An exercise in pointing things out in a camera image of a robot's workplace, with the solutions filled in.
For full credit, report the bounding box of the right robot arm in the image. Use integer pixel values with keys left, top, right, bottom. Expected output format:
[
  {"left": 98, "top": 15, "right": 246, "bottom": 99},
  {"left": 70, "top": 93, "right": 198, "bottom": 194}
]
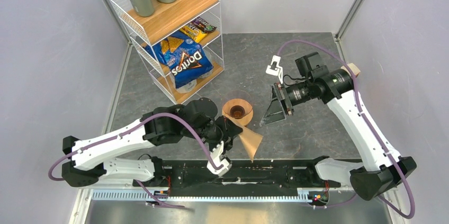
[{"left": 259, "top": 52, "right": 417, "bottom": 201}]

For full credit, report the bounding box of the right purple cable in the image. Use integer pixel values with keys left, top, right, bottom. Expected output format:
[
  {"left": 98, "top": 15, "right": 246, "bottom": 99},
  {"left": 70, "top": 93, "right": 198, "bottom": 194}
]
[{"left": 276, "top": 40, "right": 416, "bottom": 220}]

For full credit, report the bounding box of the wooden ring dripper holder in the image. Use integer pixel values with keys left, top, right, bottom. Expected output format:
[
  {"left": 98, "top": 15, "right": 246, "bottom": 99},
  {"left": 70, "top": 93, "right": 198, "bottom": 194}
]
[{"left": 222, "top": 98, "right": 254, "bottom": 126}]

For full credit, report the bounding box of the clear glass dripper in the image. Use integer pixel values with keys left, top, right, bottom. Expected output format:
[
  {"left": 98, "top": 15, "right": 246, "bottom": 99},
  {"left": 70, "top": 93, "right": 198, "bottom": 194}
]
[{"left": 222, "top": 89, "right": 253, "bottom": 120}]

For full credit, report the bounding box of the brown paper coffee filter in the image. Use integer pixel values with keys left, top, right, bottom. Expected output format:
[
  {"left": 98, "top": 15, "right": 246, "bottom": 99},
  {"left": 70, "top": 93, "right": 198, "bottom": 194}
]
[{"left": 228, "top": 117, "right": 263, "bottom": 163}]

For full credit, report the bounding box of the brown candy bag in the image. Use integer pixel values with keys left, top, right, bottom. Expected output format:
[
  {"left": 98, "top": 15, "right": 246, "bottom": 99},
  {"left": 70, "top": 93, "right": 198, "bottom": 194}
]
[{"left": 191, "top": 16, "right": 217, "bottom": 33}]

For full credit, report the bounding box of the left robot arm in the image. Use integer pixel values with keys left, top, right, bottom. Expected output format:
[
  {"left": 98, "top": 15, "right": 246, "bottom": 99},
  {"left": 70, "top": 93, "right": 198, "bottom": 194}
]
[{"left": 61, "top": 98, "right": 243, "bottom": 187}]

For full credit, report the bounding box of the white wire wooden shelf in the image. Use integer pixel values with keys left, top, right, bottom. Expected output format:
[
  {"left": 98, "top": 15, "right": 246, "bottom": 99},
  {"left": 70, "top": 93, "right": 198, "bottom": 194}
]
[{"left": 109, "top": 0, "right": 225, "bottom": 104}]

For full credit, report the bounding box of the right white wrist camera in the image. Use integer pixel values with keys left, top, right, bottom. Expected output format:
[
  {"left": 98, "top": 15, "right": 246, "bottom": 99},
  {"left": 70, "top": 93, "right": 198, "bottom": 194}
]
[{"left": 265, "top": 55, "right": 284, "bottom": 84}]

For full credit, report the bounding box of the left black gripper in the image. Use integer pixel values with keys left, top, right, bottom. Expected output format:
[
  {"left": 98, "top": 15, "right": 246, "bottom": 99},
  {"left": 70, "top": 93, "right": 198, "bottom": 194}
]
[{"left": 184, "top": 115, "right": 244, "bottom": 157}]

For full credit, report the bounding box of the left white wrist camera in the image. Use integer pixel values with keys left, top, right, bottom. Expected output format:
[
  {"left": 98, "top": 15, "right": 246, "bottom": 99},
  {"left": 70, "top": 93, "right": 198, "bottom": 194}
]
[{"left": 207, "top": 141, "right": 232, "bottom": 177}]

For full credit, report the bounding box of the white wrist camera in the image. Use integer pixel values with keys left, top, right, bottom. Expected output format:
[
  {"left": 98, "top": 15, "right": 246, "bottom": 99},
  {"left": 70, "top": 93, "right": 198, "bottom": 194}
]
[
  {"left": 265, "top": 55, "right": 284, "bottom": 84},
  {"left": 207, "top": 141, "right": 232, "bottom": 177}
]

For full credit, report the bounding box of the blue Doritos bag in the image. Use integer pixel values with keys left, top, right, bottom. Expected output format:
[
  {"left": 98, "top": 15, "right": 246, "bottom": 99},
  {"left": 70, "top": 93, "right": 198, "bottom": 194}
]
[{"left": 145, "top": 31, "right": 213, "bottom": 88}]

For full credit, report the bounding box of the purple cable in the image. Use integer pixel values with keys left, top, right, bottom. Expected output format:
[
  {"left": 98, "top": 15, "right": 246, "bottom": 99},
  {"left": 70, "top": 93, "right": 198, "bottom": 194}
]
[
  {"left": 276, "top": 40, "right": 416, "bottom": 220},
  {"left": 48, "top": 112, "right": 225, "bottom": 210}
]

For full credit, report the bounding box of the yellow candy bag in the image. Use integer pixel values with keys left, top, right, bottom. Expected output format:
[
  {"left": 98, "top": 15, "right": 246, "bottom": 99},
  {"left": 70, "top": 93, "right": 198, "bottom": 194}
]
[{"left": 179, "top": 23, "right": 208, "bottom": 43}]

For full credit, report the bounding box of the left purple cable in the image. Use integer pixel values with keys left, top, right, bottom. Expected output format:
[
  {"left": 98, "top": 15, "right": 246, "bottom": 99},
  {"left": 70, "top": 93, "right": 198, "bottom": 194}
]
[{"left": 48, "top": 112, "right": 225, "bottom": 210}]

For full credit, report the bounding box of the coffee filter box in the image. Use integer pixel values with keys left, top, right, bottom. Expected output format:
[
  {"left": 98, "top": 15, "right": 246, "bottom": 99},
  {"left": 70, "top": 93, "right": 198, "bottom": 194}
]
[{"left": 341, "top": 63, "right": 361, "bottom": 77}]

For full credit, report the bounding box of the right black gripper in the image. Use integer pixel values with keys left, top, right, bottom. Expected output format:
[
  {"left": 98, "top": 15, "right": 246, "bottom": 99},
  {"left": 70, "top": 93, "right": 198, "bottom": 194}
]
[{"left": 259, "top": 78, "right": 315, "bottom": 127}]

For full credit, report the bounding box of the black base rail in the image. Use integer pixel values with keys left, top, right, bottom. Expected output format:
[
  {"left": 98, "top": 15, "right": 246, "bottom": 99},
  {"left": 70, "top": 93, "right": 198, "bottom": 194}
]
[{"left": 143, "top": 157, "right": 342, "bottom": 198}]

